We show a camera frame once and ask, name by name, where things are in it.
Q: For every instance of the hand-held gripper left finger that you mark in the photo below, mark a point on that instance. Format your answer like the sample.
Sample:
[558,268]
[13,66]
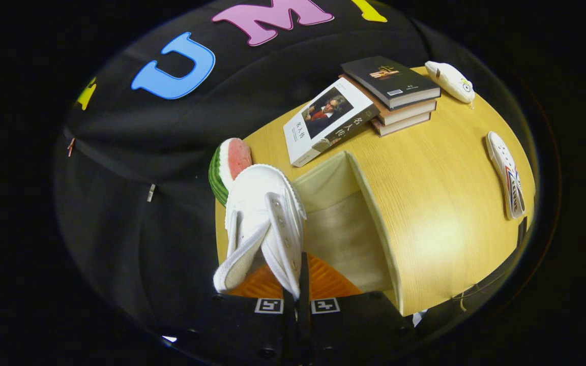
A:
[242,325]

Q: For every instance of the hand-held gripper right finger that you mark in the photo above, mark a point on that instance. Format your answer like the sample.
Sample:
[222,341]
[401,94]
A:
[303,284]

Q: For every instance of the beige fabric storage box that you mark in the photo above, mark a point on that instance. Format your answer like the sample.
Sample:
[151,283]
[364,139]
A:
[339,229]

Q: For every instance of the white canvas shoe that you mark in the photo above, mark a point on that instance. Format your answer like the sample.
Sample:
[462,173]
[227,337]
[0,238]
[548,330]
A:
[506,173]
[262,213]

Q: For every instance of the glowing screen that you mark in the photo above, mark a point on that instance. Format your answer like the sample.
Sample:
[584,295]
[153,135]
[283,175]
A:
[169,338]

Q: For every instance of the watermelon slice toy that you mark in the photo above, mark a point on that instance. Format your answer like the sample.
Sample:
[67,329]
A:
[237,157]

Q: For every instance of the silver clip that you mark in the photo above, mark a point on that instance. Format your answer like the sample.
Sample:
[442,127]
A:
[151,193]

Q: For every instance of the white portrait cover book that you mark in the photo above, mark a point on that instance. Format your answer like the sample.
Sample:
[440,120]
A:
[333,122]

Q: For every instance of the thin brown book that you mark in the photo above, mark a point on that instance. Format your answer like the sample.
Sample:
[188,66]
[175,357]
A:
[405,125]

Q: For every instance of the brown cover book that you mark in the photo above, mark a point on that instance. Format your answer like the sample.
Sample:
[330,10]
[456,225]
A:
[407,114]

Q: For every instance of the black cover book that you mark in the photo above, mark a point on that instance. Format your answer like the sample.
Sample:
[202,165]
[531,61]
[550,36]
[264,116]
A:
[389,81]

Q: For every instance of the copper clip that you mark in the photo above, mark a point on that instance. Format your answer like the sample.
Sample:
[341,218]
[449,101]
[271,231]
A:
[70,147]

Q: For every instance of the white plush toy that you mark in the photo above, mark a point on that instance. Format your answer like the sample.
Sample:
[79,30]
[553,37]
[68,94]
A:
[448,79]

